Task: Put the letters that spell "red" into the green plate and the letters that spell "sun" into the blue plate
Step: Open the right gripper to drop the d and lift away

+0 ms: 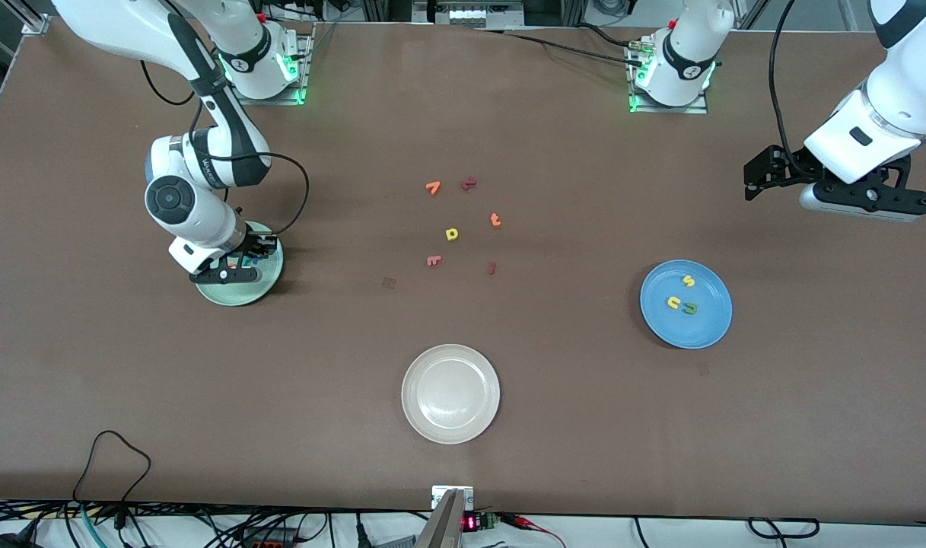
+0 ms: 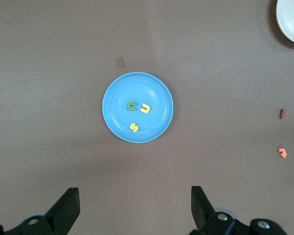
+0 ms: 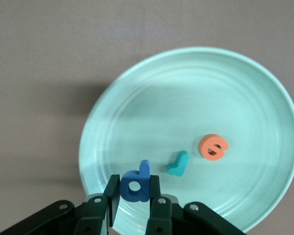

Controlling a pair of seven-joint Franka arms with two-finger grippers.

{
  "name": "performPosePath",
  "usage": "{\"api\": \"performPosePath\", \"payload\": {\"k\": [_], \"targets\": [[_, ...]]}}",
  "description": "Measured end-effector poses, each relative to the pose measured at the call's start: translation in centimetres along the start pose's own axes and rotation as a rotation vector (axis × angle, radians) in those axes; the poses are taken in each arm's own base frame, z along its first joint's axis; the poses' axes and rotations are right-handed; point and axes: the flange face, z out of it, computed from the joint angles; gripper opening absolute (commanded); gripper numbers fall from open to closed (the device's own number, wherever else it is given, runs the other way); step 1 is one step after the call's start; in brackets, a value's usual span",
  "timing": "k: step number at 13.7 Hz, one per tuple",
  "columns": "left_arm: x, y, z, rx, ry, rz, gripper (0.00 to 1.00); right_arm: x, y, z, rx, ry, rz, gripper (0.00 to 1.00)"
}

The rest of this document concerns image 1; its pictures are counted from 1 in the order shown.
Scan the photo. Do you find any pale green plate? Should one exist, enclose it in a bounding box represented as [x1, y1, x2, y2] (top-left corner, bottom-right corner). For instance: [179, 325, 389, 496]
[196, 221, 285, 307]

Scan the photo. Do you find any blue plate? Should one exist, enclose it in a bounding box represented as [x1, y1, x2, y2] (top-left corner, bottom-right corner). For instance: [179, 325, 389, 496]
[639, 260, 733, 350]

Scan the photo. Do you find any beige plate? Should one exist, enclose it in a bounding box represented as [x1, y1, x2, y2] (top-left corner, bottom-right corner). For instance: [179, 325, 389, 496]
[401, 344, 501, 445]

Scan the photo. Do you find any grey equipment box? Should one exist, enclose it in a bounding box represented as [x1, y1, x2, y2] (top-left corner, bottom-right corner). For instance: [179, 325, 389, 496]
[412, 0, 524, 28]

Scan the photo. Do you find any black power plug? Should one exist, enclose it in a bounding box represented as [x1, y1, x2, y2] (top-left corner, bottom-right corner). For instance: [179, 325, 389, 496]
[0, 521, 41, 548]

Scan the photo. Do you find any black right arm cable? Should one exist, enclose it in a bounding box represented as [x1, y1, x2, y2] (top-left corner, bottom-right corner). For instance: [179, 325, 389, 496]
[140, 59, 310, 238]

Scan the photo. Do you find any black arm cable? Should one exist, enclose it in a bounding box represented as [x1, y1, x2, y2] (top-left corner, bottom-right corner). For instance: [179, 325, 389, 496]
[140, 59, 310, 238]
[768, 0, 813, 176]

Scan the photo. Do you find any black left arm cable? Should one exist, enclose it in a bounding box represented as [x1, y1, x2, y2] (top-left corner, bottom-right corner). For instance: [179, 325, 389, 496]
[768, 0, 813, 176]

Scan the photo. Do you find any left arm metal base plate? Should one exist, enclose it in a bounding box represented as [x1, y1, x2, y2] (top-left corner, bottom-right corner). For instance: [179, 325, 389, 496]
[628, 38, 709, 115]

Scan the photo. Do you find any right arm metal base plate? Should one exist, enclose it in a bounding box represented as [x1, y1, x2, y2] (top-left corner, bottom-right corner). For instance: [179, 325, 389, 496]
[227, 34, 313, 106]

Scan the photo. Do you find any short black table cable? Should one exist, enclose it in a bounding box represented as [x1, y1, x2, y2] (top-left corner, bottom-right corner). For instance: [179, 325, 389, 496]
[575, 23, 640, 48]

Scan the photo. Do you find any thin black looped cable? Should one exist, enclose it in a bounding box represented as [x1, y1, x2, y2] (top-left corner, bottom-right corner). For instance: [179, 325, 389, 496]
[73, 430, 152, 526]

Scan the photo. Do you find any long black table cable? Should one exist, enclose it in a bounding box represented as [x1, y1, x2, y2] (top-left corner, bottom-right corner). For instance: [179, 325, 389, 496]
[474, 28, 648, 67]

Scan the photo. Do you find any silver camera mount plate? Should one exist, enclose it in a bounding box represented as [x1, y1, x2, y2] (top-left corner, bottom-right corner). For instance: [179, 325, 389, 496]
[431, 486, 475, 511]

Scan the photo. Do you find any aluminium corner bracket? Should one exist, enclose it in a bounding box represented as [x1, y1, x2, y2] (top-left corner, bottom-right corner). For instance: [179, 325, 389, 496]
[2, 0, 50, 36]

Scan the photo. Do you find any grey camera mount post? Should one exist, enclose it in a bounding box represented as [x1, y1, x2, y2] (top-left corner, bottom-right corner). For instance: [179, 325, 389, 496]
[415, 489, 465, 548]

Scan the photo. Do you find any black flat looped cable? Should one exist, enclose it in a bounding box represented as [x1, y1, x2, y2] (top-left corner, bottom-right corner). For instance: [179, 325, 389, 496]
[748, 517, 819, 538]

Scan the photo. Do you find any red wire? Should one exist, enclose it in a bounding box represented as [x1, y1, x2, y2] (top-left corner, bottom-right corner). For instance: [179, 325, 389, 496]
[501, 514, 566, 548]

